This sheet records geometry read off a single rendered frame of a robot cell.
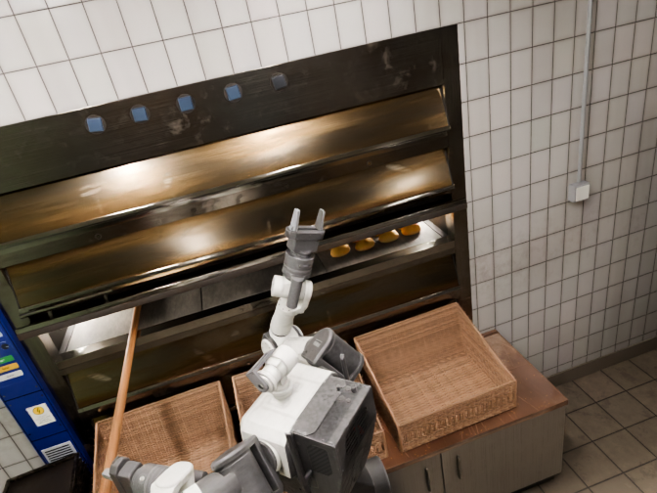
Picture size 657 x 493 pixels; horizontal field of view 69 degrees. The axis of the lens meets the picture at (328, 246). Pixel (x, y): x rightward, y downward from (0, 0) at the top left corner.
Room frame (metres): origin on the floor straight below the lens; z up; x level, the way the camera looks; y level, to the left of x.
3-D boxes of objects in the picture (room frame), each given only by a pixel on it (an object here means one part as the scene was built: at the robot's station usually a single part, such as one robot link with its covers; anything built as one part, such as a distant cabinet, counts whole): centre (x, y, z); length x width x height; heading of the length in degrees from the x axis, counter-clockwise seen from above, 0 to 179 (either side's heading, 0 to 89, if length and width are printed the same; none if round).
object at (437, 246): (1.81, 0.31, 1.16); 1.80 x 0.06 x 0.04; 100
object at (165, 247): (1.78, 0.30, 1.54); 1.79 x 0.11 x 0.19; 100
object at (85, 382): (1.78, 0.30, 1.02); 1.79 x 0.11 x 0.19; 100
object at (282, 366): (0.95, 0.19, 1.47); 0.10 x 0.07 x 0.09; 145
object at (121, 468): (0.90, 0.62, 1.24); 0.12 x 0.10 x 0.13; 66
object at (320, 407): (0.91, 0.14, 1.27); 0.34 x 0.30 x 0.36; 145
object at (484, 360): (1.63, -0.34, 0.72); 0.56 x 0.49 x 0.28; 102
